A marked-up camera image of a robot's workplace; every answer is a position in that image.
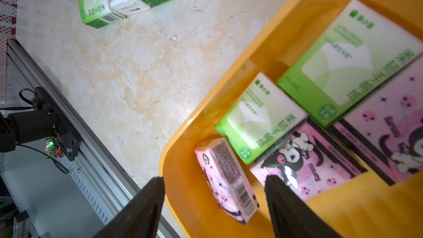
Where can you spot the pink tissue pack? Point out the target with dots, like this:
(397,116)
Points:
(386,129)
(227,180)
(309,161)

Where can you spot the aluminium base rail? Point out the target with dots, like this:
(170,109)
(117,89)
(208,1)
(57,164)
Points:
(62,179)

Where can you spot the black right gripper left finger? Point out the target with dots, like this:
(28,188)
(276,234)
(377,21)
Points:
(140,218)

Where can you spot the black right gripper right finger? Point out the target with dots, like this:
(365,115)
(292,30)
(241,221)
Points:
(290,215)

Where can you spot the yellow storage tray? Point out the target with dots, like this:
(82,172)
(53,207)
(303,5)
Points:
(365,207)

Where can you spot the pink tissue pack bottom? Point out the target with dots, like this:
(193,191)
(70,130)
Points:
(309,161)

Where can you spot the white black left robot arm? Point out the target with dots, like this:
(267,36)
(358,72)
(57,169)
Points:
(41,119)

